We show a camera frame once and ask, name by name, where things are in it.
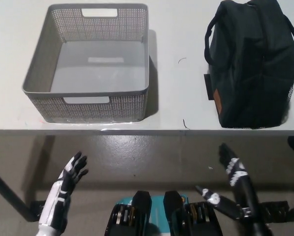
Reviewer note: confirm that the grey perforated plastic basket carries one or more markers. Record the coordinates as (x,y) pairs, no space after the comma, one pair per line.
(92,105)

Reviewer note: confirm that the thin curved dark thread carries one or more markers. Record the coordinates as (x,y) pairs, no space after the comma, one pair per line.
(181,59)

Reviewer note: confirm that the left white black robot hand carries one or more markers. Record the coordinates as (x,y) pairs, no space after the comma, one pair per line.
(63,186)

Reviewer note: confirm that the dark green lunch bag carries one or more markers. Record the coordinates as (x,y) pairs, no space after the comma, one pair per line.
(250,64)

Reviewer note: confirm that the short dark thread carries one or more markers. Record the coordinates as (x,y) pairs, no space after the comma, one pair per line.
(185,125)

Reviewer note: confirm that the black tape patch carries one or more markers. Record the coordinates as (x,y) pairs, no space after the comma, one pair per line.
(208,86)

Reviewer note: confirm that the black teal robot torso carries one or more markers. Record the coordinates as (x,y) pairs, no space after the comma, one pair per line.
(141,214)

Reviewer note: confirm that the black metal table leg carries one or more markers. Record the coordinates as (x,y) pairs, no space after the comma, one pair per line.
(11,194)

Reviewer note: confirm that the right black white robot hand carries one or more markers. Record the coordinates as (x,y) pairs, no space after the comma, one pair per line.
(245,194)

